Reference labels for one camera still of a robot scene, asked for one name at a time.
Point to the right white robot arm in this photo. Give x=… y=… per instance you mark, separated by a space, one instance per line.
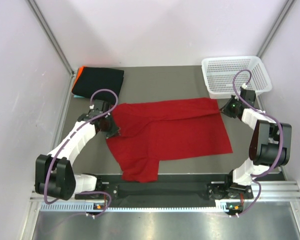
x=270 y=144

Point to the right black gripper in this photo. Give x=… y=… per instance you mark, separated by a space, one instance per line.
x=225 y=109

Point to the folded black t shirt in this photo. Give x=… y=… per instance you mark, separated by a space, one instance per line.
x=93 y=79

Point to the grey slotted cable duct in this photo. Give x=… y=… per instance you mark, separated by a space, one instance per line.
x=96 y=207

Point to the left aluminium frame post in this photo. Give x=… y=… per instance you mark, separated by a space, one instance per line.
x=34 y=7

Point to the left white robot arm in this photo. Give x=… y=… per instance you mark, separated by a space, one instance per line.
x=54 y=175

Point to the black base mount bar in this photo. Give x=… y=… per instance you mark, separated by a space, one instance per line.
x=204 y=186

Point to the folded orange t shirt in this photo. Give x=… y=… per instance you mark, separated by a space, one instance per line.
x=78 y=74

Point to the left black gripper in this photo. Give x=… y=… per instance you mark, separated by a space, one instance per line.
x=114 y=131

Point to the aluminium frame post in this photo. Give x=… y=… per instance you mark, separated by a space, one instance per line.
x=34 y=7
x=278 y=22

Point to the red t shirt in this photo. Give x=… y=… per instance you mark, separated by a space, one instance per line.
x=164 y=131

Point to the folded light blue t shirt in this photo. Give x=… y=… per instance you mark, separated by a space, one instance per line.
x=77 y=96

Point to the right aluminium frame post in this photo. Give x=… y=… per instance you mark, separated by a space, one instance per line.
x=278 y=22

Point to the white plastic basket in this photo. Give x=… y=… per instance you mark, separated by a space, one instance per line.
x=220 y=73

